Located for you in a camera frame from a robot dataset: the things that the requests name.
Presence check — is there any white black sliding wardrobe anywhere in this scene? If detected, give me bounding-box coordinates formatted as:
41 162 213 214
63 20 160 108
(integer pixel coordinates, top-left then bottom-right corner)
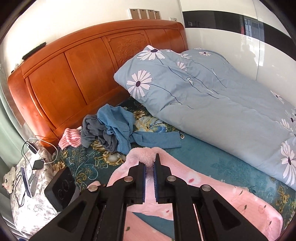
180 1 295 104

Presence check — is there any black box device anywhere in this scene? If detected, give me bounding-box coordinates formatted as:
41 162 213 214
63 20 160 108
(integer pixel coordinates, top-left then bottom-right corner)
44 167 80 212

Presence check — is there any crumpled blue cloth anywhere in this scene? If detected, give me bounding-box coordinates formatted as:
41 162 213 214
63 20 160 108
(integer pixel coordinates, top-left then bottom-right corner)
97 104 181 155

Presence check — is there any teal floral bed blanket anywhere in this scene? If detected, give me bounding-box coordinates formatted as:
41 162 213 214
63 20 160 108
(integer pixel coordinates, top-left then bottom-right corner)
52 97 296 239

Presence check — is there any black remote on headboard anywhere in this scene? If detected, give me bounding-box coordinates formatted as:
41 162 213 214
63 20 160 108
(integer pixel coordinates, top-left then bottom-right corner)
22 42 47 60

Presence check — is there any black charger with cable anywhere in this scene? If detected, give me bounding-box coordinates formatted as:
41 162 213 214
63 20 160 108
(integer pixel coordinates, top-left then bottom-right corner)
12 137 58 207

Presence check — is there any grey crumpled garment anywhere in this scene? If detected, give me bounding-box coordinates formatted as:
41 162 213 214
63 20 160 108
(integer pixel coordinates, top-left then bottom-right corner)
81 114 118 152

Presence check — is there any row of wall switches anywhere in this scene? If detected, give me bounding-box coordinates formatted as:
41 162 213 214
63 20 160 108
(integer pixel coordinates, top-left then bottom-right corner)
129 9 161 20

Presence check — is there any floral covered nightstand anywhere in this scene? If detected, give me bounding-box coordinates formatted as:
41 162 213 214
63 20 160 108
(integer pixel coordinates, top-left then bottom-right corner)
10 138 66 238

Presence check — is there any light blue floral duvet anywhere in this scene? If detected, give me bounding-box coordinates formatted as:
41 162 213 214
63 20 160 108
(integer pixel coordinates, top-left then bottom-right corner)
114 46 295 188

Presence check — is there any pink white striped cloth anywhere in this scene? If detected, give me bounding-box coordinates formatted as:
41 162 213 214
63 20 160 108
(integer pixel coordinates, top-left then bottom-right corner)
58 128 81 150

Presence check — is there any white plush toy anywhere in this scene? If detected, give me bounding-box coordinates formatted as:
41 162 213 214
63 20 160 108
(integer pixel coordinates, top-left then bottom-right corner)
2 167 16 194

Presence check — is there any pink floral fleece garment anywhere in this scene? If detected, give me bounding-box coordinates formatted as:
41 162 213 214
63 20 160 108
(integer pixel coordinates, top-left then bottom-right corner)
108 148 283 240

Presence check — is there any orange wooden headboard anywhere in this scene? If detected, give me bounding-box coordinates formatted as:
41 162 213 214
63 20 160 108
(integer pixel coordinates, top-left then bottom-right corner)
8 20 188 152

